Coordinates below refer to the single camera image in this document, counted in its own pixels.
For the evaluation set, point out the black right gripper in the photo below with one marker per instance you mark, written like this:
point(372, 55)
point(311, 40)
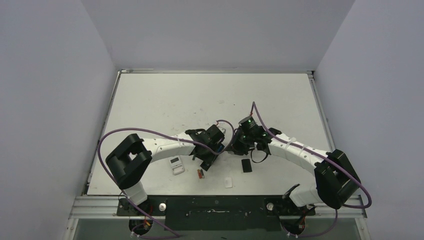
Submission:
point(238, 145)

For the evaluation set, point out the aluminium rail frame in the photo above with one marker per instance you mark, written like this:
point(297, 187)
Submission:
point(96, 207)

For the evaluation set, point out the black battery cover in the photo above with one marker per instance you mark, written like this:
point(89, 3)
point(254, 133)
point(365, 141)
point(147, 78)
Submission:
point(246, 165)

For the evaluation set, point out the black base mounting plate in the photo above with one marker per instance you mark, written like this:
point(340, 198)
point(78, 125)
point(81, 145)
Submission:
point(225, 212)

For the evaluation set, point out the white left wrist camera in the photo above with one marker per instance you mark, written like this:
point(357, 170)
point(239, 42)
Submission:
point(222, 129)

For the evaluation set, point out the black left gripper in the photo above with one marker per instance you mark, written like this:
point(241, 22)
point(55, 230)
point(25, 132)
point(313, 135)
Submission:
point(207, 159)

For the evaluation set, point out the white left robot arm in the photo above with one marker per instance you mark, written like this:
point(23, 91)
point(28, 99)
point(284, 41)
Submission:
point(128, 162)

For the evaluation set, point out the white battery cover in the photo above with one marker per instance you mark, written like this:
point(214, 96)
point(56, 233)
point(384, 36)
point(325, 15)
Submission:
point(228, 182)

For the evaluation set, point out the white red remote control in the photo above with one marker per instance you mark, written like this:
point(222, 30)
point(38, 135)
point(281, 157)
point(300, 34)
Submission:
point(176, 165)

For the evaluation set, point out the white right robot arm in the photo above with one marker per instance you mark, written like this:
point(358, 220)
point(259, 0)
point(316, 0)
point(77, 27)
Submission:
point(335, 178)

